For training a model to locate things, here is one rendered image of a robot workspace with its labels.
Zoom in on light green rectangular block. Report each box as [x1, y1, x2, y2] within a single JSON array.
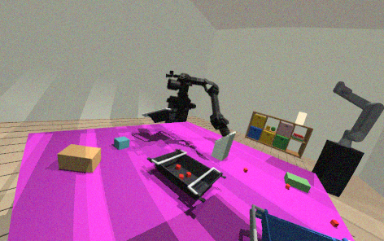
[[284, 172, 311, 193]]

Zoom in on small teal block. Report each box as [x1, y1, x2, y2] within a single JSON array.
[[114, 136, 130, 150]]

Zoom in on tan box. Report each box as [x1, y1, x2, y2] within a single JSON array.
[[57, 144, 101, 173]]

